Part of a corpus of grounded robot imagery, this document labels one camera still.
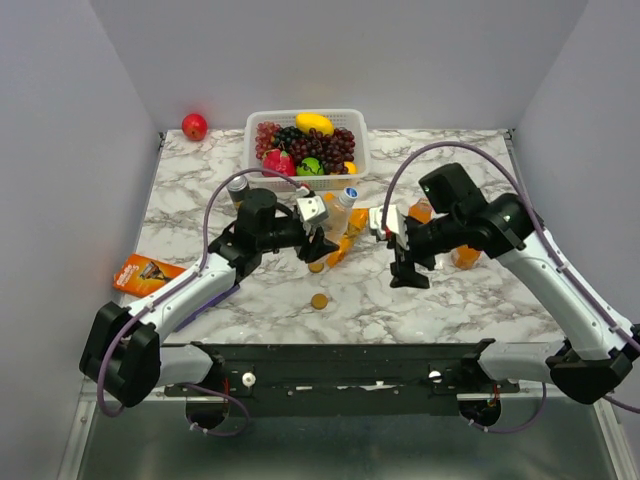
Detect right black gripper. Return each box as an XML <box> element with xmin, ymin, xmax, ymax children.
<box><xmin>386</xmin><ymin>210</ymin><xmax>464</xmax><ymax>289</ymax></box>

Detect clear plastic bottle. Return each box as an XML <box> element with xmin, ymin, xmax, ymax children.
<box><xmin>322</xmin><ymin>190</ymin><xmax>356</xmax><ymax>244</ymax></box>

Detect blue white bottle cap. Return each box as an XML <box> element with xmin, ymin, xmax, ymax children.
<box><xmin>342</xmin><ymin>187</ymin><xmax>358</xmax><ymax>202</ymax></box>

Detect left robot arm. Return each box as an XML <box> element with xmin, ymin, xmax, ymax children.
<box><xmin>79</xmin><ymin>189</ymin><xmax>337</xmax><ymax>407</ymax></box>

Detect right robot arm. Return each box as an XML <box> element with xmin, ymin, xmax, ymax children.
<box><xmin>371</xmin><ymin>163</ymin><xmax>639</xmax><ymax>405</ymax></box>

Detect brown bottle cap far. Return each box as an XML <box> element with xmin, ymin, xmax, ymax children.
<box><xmin>308</xmin><ymin>262</ymin><xmax>325</xmax><ymax>273</ymax></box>

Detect brown bottle cap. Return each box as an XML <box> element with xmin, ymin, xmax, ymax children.
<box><xmin>308</xmin><ymin>262</ymin><xmax>325</xmax><ymax>273</ymax></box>
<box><xmin>311</xmin><ymin>293</ymin><xmax>329</xmax><ymax>310</ymax></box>

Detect brown bottle cap near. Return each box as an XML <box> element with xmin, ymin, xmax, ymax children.
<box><xmin>311</xmin><ymin>293</ymin><xmax>329</xmax><ymax>310</ymax></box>

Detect orange juice bottle right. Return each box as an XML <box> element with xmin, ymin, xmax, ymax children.
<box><xmin>451</xmin><ymin>245</ymin><xmax>482</xmax><ymax>270</ymax></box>

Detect orange juice bottle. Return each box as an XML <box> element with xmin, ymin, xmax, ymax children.
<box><xmin>451</xmin><ymin>245</ymin><xmax>482</xmax><ymax>270</ymax></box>
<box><xmin>408</xmin><ymin>197</ymin><xmax>433</xmax><ymax>224</ymax></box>

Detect orange juice bottle back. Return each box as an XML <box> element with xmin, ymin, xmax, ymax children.
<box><xmin>408</xmin><ymin>197</ymin><xmax>433</xmax><ymax>224</ymax></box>

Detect orange mango gummy bag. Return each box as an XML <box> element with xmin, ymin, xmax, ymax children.
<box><xmin>325</xmin><ymin>206</ymin><xmax>368</xmax><ymax>268</ymax></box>

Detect green lime ball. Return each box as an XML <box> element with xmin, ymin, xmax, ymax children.
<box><xmin>296</xmin><ymin>157</ymin><xmax>325</xmax><ymax>176</ymax></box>

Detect small yellow lemon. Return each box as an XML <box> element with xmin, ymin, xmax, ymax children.
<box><xmin>343</xmin><ymin>162</ymin><xmax>358</xmax><ymax>174</ymax></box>

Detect purple candy package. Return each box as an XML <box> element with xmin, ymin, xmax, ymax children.
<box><xmin>173</xmin><ymin>284</ymin><xmax>240</xmax><ymax>333</ymax></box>

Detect red dragon fruit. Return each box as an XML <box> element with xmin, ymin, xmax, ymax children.
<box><xmin>262</xmin><ymin>148</ymin><xmax>296</xmax><ymax>176</ymax></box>

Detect dark red grape bunch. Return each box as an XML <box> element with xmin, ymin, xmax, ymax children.
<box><xmin>285</xmin><ymin>129</ymin><xmax>355</xmax><ymax>175</ymax></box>

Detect white plastic basket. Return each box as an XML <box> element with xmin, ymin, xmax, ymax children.
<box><xmin>242</xmin><ymin>109</ymin><xmax>371</xmax><ymax>190</ymax></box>

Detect black spray can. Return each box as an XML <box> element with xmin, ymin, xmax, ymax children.
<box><xmin>226</xmin><ymin>175</ymin><xmax>250</xmax><ymax>210</ymax></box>

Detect dark purple grape bunch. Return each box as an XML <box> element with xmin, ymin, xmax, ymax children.
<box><xmin>272</xmin><ymin>126</ymin><xmax>305</xmax><ymax>149</ymax></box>

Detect yellow mango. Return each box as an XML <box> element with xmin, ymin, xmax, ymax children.
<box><xmin>295</xmin><ymin>112</ymin><xmax>335</xmax><ymax>136</ymax></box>

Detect red apple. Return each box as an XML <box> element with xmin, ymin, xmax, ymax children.
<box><xmin>181</xmin><ymin>113</ymin><xmax>208</xmax><ymax>142</ymax></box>

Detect orange razor box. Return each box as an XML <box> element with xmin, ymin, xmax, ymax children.
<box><xmin>112</xmin><ymin>254</ymin><xmax>185</xmax><ymax>298</ymax></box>

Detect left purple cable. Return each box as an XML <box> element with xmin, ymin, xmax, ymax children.
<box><xmin>96</xmin><ymin>167</ymin><xmax>314</xmax><ymax>419</ymax></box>

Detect black base frame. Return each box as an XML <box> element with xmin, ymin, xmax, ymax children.
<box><xmin>165</xmin><ymin>340</ymin><xmax>519</xmax><ymax>417</ymax></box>

